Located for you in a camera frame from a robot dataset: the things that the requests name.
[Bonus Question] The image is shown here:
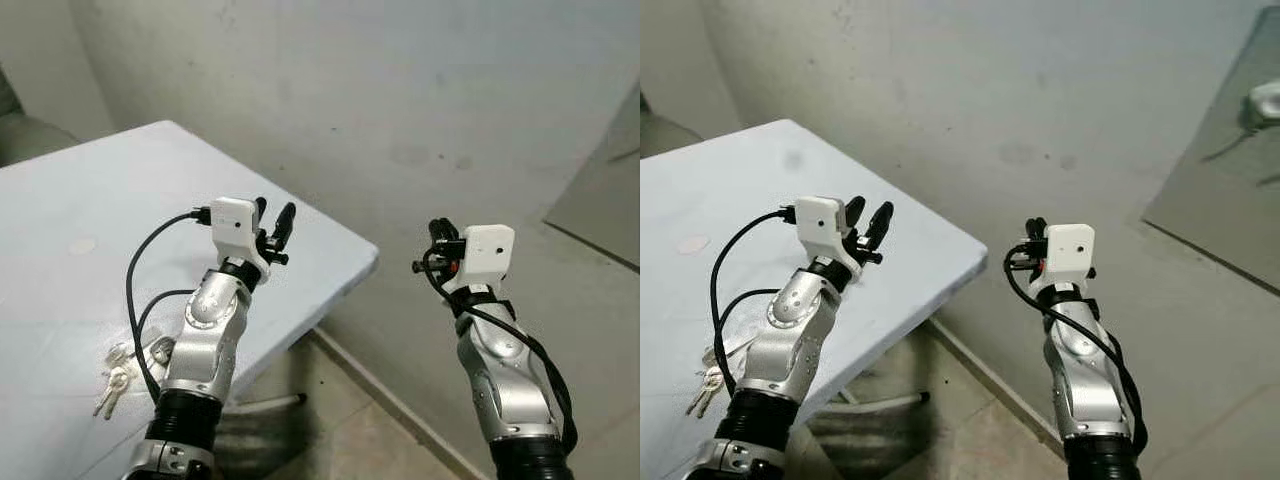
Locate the white table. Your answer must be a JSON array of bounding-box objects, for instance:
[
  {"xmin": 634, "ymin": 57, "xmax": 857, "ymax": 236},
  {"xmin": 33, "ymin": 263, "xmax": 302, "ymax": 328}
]
[
  {"xmin": 0, "ymin": 120, "xmax": 380, "ymax": 480},
  {"xmin": 640, "ymin": 118, "xmax": 990, "ymax": 480}
]

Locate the white table foot bar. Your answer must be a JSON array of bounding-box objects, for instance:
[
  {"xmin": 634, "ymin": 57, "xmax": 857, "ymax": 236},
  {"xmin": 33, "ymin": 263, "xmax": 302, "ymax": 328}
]
[
  {"xmin": 838, "ymin": 391, "xmax": 932, "ymax": 412},
  {"xmin": 228, "ymin": 393, "xmax": 308, "ymax": 413}
]

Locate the grey door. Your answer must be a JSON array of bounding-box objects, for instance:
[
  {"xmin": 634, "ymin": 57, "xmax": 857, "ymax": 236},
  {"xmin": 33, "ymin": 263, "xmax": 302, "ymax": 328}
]
[{"xmin": 1143, "ymin": 5, "xmax": 1280, "ymax": 298}]

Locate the silver key bunch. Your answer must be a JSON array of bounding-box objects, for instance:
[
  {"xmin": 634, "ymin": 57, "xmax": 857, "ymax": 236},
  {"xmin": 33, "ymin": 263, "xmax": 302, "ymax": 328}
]
[
  {"xmin": 93, "ymin": 335, "xmax": 177, "ymax": 421},
  {"xmin": 684, "ymin": 343, "xmax": 738, "ymax": 420}
]

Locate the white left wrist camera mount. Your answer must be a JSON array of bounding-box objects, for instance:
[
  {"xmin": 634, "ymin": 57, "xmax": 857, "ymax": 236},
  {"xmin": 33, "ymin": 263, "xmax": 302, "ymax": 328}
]
[
  {"xmin": 795, "ymin": 196, "xmax": 860, "ymax": 274},
  {"xmin": 209, "ymin": 197, "xmax": 271, "ymax": 277}
]

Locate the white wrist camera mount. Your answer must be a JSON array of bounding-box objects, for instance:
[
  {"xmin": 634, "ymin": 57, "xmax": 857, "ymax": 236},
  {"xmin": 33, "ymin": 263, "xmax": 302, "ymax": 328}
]
[
  {"xmin": 463, "ymin": 224, "xmax": 517, "ymax": 293},
  {"xmin": 209, "ymin": 197, "xmax": 271, "ymax": 277},
  {"xmin": 795, "ymin": 196, "xmax": 860, "ymax": 274},
  {"xmin": 1042, "ymin": 223, "xmax": 1097, "ymax": 288}
]

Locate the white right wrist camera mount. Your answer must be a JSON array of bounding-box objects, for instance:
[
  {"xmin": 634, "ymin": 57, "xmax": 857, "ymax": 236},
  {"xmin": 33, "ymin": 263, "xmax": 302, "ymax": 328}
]
[
  {"xmin": 463, "ymin": 224, "xmax": 517, "ymax": 293},
  {"xmin": 1042, "ymin": 223, "xmax": 1097, "ymax": 288}
]

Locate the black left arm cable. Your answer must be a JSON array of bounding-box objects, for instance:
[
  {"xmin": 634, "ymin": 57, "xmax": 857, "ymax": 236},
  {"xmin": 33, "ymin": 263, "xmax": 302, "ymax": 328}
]
[
  {"xmin": 125, "ymin": 207, "xmax": 213, "ymax": 406},
  {"xmin": 709, "ymin": 206, "xmax": 799, "ymax": 399}
]

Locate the silver door handle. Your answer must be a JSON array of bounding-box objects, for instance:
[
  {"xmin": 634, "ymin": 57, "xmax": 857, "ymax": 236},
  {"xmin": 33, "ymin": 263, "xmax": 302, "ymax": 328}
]
[{"xmin": 1243, "ymin": 80, "xmax": 1280, "ymax": 133}]

